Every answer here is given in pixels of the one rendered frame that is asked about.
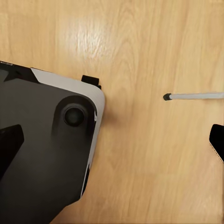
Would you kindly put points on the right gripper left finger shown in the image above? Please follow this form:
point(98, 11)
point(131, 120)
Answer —
point(11, 140)

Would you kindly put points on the camera tripod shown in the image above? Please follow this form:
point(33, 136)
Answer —
point(170, 96)

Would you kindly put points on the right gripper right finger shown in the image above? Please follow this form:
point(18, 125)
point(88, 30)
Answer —
point(217, 139)

